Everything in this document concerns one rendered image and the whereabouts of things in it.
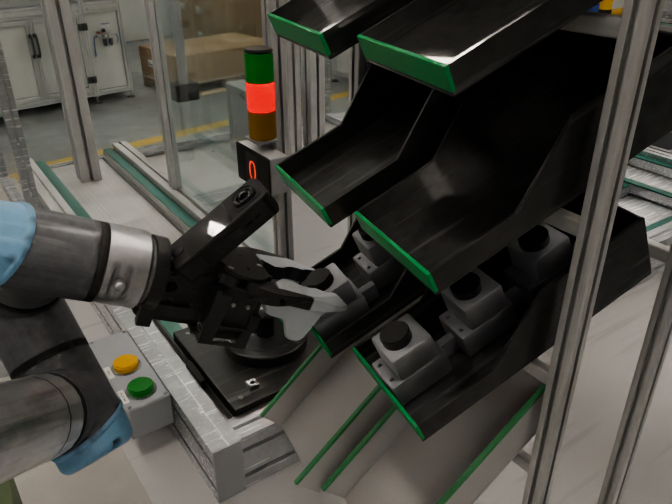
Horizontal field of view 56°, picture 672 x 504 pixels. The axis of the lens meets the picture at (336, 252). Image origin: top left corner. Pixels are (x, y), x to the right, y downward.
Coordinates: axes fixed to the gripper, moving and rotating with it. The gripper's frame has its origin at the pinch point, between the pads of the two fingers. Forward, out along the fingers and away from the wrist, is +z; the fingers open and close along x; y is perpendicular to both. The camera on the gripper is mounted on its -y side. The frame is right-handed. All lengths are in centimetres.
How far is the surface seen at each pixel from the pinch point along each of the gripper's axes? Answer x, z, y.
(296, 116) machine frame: -117, 42, 1
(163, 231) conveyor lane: -90, 8, 35
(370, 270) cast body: -0.7, 4.7, -2.7
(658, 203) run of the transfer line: -55, 123, -19
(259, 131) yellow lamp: -48.8, 5.5, -4.6
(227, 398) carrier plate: -18.2, 3.7, 29.7
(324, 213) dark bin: 4.0, -6.7, -9.3
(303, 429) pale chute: -4.0, 8.4, 23.0
